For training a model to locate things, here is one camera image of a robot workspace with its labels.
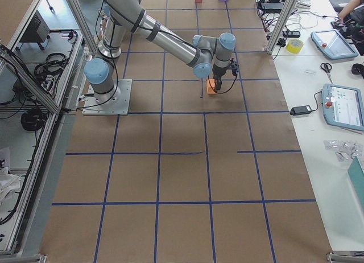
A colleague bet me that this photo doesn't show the blue teach pendant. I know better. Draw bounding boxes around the blue teach pendant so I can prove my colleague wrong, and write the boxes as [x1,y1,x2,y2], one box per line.
[311,30,359,60]
[321,84,363,132]

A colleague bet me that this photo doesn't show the black power adapter brick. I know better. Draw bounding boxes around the black power adapter brick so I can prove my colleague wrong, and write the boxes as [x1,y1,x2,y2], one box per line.
[289,105,312,116]

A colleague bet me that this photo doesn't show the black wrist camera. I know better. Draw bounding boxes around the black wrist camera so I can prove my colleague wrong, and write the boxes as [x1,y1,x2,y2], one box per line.
[228,58,239,77]

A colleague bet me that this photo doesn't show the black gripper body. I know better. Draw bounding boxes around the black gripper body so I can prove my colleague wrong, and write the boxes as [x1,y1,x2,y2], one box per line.
[212,64,230,81]

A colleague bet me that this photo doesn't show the yellow tape roll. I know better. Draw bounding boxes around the yellow tape roll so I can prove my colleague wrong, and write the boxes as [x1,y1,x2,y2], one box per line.
[286,38,304,54]

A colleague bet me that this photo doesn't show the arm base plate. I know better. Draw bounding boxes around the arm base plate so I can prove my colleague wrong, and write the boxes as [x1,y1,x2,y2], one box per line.
[82,79,133,116]

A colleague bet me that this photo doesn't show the black handled scissors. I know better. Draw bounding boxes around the black handled scissors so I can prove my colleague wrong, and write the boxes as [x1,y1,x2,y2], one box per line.
[320,63,333,84]

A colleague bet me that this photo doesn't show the coiled black cable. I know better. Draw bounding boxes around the coiled black cable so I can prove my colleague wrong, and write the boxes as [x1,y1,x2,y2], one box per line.
[20,108,48,132]

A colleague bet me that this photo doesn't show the black small device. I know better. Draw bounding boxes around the black small device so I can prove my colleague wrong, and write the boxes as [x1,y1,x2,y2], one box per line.
[282,31,301,38]

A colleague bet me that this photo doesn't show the grey electronics box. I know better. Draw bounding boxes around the grey electronics box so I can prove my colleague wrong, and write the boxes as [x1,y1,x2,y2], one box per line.
[19,10,50,50]

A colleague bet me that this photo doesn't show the blue teach pendant far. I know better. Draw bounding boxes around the blue teach pendant far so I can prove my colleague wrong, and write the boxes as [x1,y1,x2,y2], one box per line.
[311,30,359,60]

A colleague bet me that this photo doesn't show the plastic bags of screws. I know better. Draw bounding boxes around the plastic bags of screws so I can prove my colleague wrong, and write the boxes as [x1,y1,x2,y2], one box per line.
[323,139,363,162]

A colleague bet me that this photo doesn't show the brown paper mat blue grid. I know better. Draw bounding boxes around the brown paper mat blue grid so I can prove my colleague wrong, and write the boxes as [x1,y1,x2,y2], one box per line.
[40,0,330,262]

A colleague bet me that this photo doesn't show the teal box corner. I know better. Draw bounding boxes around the teal box corner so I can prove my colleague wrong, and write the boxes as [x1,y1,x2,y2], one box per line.
[348,157,364,209]

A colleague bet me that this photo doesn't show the blue teach pendant near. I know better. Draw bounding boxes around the blue teach pendant near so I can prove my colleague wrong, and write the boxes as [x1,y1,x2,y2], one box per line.
[321,84,363,132]

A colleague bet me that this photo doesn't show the orange foam cube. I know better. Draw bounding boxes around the orange foam cube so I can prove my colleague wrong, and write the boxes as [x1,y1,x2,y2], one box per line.
[206,79,217,95]

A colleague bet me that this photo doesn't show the aluminium frame post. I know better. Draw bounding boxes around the aluminium frame post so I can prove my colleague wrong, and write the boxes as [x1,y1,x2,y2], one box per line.
[266,0,297,55]

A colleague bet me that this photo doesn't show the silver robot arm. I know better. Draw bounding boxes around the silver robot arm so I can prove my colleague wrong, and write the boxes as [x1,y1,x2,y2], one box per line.
[97,0,239,93]

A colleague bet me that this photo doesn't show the crumpled white cloth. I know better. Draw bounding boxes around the crumpled white cloth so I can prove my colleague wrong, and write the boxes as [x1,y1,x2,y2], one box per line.
[0,147,22,207]

